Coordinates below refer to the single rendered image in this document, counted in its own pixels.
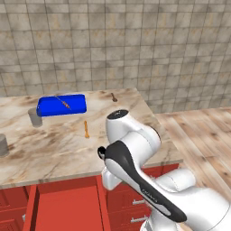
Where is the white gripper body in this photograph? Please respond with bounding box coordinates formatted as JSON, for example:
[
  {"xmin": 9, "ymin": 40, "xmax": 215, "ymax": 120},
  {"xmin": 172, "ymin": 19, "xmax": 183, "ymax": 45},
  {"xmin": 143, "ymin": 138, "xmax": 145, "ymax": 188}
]
[{"xmin": 101, "ymin": 166, "xmax": 123, "ymax": 191}]

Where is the brown kebab skewer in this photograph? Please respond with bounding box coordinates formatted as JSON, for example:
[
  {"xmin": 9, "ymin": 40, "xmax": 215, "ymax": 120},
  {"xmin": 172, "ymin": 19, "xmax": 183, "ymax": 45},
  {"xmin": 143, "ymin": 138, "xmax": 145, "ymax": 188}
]
[{"xmin": 54, "ymin": 95, "xmax": 71, "ymax": 110}]

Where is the blue rectangular tray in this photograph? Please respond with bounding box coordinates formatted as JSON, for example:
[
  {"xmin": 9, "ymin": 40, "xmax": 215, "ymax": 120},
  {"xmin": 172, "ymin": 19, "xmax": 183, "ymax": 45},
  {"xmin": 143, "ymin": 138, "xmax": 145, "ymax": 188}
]
[{"xmin": 35, "ymin": 94, "xmax": 88, "ymax": 117}]

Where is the red drawer front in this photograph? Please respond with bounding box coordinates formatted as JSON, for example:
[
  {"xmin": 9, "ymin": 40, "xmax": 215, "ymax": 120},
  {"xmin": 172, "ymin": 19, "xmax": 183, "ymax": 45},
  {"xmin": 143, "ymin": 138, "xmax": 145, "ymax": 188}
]
[
  {"xmin": 0, "ymin": 207, "xmax": 29, "ymax": 231},
  {"xmin": 108, "ymin": 208, "xmax": 152, "ymax": 231},
  {"xmin": 0, "ymin": 185, "xmax": 32, "ymax": 211},
  {"xmin": 141, "ymin": 162, "xmax": 180, "ymax": 180},
  {"xmin": 106, "ymin": 181, "xmax": 153, "ymax": 213}
]

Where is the grey cup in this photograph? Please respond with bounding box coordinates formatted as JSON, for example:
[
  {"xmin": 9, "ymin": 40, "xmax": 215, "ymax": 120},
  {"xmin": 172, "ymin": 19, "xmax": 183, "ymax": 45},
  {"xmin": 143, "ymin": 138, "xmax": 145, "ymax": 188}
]
[
  {"xmin": 27, "ymin": 107, "xmax": 43, "ymax": 128},
  {"xmin": 0, "ymin": 134, "xmax": 11, "ymax": 158}
]

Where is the open red drawer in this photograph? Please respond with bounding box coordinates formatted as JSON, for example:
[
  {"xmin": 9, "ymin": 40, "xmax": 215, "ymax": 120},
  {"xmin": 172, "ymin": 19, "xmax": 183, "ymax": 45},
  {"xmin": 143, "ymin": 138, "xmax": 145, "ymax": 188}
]
[{"xmin": 22, "ymin": 175, "xmax": 113, "ymax": 231}]

